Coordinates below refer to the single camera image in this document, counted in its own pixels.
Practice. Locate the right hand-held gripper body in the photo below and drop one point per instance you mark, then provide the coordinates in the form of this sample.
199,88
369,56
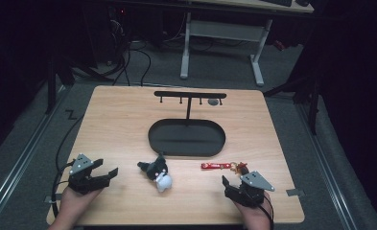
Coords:
250,190

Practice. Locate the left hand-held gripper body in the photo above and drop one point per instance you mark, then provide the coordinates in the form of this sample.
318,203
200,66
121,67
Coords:
80,183

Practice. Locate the person's left hand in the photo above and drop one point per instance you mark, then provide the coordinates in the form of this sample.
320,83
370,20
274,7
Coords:
75,202

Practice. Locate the person's right hand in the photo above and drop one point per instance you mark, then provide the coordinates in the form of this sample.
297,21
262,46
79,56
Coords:
254,214

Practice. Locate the grey tape piece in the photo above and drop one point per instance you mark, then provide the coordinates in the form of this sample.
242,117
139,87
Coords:
51,199
294,192

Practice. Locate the black key rack with tray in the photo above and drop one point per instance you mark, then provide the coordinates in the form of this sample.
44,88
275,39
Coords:
186,140

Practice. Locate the grey round table grommet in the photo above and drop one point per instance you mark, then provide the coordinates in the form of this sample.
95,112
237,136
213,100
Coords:
213,102

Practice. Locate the black metal stand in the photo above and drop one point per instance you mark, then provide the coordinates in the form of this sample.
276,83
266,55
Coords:
51,86
314,105

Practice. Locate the black keyboard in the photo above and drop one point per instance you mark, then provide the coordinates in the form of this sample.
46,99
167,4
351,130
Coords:
277,2

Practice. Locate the metal floor rail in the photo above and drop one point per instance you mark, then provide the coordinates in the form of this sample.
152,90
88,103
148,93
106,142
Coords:
326,166
19,163

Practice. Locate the white metal frame desk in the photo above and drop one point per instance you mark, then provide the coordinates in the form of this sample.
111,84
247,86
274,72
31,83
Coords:
227,32

